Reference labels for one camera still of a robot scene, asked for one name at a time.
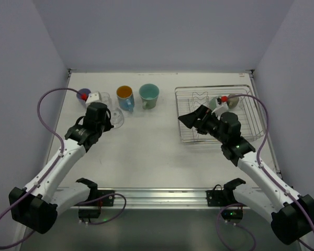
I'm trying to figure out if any clear plastic cup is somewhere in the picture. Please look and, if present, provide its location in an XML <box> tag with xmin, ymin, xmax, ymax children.
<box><xmin>110</xmin><ymin>108</ymin><xmax>125</xmax><ymax>129</ymax></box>
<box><xmin>100</xmin><ymin>92</ymin><xmax>113</xmax><ymax>110</ymax></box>

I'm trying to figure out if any purple plastic cup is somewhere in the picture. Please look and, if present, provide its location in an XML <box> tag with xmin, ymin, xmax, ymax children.
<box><xmin>76</xmin><ymin>88</ymin><xmax>91</xmax><ymax>108</ymax></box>

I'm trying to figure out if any blue cup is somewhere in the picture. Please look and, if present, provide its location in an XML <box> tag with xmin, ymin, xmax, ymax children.
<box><xmin>116</xmin><ymin>86</ymin><xmax>134</xmax><ymax>112</ymax></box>

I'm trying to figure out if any large green cup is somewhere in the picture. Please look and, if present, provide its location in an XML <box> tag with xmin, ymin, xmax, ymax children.
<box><xmin>139</xmin><ymin>83</ymin><xmax>160</xmax><ymax>109</ymax></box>

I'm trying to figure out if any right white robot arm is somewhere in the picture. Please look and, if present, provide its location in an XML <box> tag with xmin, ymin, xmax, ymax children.
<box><xmin>178</xmin><ymin>105</ymin><xmax>314</xmax><ymax>245</ymax></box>

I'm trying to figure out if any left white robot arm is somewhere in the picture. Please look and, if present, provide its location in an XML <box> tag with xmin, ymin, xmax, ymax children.
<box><xmin>8</xmin><ymin>102</ymin><xmax>113</xmax><ymax>234</ymax></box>

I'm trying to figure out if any small mint green cup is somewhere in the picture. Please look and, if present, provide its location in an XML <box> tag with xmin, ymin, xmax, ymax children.
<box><xmin>208</xmin><ymin>96</ymin><xmax>220</xmax><ymax>110</ymax></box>

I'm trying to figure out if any beige cup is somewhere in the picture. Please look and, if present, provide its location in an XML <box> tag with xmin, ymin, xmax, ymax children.
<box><xmin>227</xmin><ymin>94</ymin><xmax>239</xmax><ymax>109</ymax></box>

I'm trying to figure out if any right black controller box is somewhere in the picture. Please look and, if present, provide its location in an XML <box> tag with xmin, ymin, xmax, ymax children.
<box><xmin>221</xmin><ymin>208</ymin><xmax>243</xmax><ymax>224</ymax></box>

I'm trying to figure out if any black controller box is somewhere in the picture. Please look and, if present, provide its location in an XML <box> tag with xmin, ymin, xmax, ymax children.
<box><xmin>78</xmin><ymin>209</ymin><xmax>101</xmax><ymax>223</ymax></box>
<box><xmin>221</xmin><ymin>208</ymin><xmax>243</xmax><ymax>224</ymax></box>

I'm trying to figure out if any left black controller box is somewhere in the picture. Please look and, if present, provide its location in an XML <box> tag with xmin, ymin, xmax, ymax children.
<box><xmin>78</xmin><ymin>209</ymin><xmax>101</xmax><ymax>223</ymax></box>

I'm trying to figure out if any metal wire dish rack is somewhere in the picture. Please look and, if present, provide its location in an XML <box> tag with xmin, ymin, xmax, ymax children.
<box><xmin>175</xmin><ymin>84</ymin><xmax>264</xmax><ymax>145</ymax></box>

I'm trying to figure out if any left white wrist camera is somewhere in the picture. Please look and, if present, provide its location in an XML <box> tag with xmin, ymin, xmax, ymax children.
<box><xmin>85</xmin><ymin>92</ymin><xmax>102</xmax><ymax>106</ymax></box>

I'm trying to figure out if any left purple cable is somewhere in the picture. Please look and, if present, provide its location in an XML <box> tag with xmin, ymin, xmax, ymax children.
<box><xmin>0</xmin><ymin>87</ymin><xmax>87</xmax><ymax>249</ymax></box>

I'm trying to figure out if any purple cable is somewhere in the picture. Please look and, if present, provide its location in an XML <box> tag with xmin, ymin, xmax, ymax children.
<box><xmin>0</xmin><ymin>87</ymin><xmax>87</xmax><ymax>249</ymax></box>
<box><xmin>221</xmin><ymin>93</ymin><xmax>314</xmax><ymax>251</ymax></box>

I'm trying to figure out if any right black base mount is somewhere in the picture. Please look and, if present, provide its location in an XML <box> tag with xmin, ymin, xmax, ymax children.
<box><xmin>205</xmin><ymin>178</ymin><xmax>246</xmax><ymax>207</ymax></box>

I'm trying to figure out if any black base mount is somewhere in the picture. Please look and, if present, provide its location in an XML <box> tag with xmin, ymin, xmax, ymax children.
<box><xmin>205</xmin><ymin>178</ymin><xmax>246</xmax><ymax>207</ymax></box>
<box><xmin>88</xmin><ymin>189</ymin><xmax>115</xmax><ymax>207</ymax></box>

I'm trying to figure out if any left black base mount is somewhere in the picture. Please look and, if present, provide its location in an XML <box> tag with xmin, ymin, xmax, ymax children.
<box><xmin>88</xmin><ymin>189</ymin><xmax>115</xmax><ymax>207</ymax></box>

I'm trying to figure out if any aluminium mounting rail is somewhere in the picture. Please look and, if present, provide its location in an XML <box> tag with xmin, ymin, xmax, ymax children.
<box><xmin>52</xmin><ymin>187</ymin><xmax>262</xmax><ymax>210</ymax></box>

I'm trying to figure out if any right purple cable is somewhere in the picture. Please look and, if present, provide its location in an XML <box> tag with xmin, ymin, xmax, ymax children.
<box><xmin>221</xmin><ymin>93</ymin><xmax>314</xmax><ymax>251</ymax></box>

